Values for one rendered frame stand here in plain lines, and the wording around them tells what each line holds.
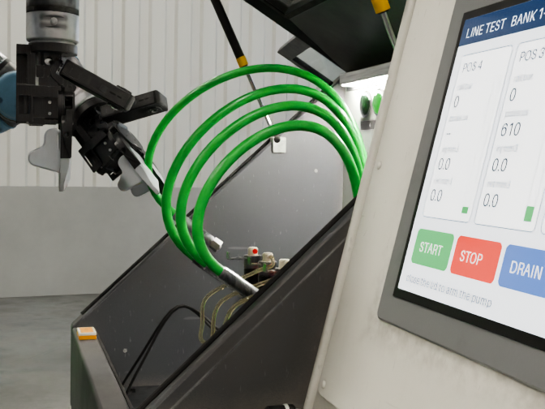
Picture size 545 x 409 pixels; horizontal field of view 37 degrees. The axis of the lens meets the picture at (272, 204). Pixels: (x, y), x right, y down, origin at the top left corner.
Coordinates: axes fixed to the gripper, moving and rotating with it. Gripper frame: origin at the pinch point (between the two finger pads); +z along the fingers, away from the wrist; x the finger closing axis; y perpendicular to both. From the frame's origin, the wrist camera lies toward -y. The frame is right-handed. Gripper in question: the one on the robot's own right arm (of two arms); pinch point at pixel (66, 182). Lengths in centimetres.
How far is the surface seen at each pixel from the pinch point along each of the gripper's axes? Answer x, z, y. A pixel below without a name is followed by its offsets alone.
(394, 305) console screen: 52, 10, -28
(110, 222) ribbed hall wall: -648, 56, -79
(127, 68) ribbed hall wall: -651, -88, -93
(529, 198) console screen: 70, -1, -31
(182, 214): 16.6, 3.6, -14.1
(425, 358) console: 59, 14, -28
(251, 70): -7.2, -18.9, -30.1
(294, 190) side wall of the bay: -31, 2, -47
